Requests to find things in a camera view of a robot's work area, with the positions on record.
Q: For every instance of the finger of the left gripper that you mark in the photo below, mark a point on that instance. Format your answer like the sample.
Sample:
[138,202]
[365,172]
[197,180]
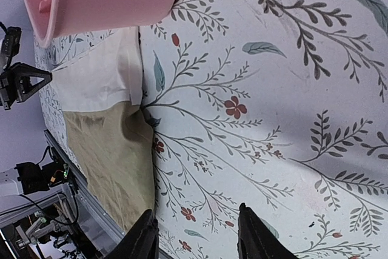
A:
[29,80]

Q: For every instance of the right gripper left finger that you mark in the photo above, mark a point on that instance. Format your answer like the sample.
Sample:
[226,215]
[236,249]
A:
[141,241]

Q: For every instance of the floral table mat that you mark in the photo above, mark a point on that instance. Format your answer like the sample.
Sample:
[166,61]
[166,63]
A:
[278,104]

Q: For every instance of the khaki underwear cream waistband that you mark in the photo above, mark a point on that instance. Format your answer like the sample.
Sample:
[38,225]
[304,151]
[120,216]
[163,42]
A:
[100,94]

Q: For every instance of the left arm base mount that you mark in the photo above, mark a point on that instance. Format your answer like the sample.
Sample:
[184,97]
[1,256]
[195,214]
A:
[49,172]

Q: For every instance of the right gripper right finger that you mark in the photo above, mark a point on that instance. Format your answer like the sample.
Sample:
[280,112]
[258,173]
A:
[255,240]

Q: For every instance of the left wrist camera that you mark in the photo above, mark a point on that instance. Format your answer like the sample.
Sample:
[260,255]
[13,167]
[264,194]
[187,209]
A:
[10,46]

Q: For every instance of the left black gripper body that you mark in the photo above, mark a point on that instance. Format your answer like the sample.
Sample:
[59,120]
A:
[8,88]

